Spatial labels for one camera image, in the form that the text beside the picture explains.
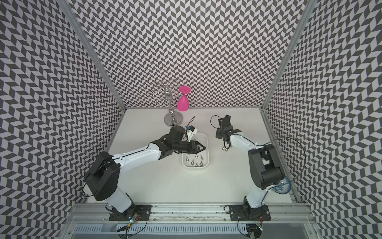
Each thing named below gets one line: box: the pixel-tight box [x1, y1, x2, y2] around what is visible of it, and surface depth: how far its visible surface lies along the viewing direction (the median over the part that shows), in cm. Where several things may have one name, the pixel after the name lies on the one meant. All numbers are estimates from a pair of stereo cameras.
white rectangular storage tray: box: [181, 131, 210, 169], surface depth 91 cm
